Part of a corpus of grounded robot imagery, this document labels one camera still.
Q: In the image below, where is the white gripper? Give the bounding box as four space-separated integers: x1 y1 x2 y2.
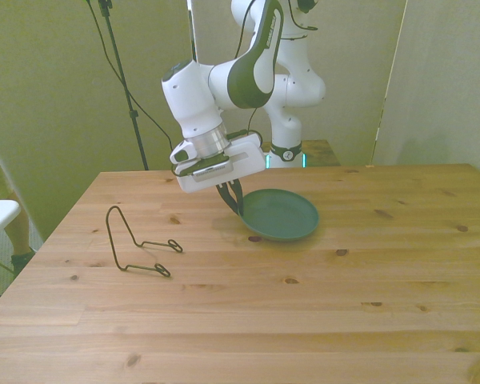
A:
175 134 266 218

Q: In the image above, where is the dark teal round plate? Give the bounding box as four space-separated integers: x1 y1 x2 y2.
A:
239 188 320 242

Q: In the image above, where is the black tripod stand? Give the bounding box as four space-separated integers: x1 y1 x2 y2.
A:
86 0 150 171

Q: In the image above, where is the beige partition panel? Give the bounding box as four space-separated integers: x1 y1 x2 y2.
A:
373 0 480 182
190 0 408 170
0 0 204 241

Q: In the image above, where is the person bare leg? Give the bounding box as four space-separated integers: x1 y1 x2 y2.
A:
3 202 34 257

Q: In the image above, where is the dark sneaker shoe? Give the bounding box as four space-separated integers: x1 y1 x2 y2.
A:
10 247 37 277

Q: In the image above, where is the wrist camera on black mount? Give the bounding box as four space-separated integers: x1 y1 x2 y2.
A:
174 154 234 182

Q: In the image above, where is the black robot wrist cable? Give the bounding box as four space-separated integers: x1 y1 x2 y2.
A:
226 0 319 141

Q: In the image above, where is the long black tripod cable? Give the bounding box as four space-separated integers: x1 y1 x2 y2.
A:
86 0 174 148

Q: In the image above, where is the black wire plate stand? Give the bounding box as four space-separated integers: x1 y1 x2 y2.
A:
105 205 184 278

